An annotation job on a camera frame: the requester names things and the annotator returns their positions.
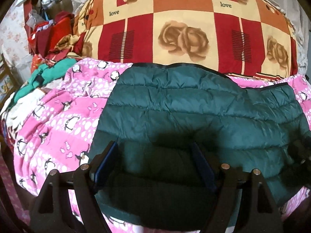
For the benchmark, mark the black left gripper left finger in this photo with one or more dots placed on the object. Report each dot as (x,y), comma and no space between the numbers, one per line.
(67,203)

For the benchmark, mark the red clothes pile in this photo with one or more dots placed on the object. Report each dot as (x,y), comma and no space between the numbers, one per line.
(54,40)

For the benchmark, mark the teal green garment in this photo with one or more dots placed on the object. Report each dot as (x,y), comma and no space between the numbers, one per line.
(42,76)

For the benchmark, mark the grey metal trunk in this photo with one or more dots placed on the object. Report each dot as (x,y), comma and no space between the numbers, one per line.
(57,0)

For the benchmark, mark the red cream rose bedspread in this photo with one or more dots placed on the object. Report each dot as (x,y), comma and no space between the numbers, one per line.
(244,37)

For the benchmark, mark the teal quilted puffer jacket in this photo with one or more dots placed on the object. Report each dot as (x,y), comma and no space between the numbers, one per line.
(167,120)

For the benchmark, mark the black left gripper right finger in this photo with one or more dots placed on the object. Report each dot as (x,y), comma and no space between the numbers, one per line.
(227,187)

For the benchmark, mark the pink penguin print blanket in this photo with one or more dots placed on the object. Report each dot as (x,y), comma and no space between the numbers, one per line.
(58,129)

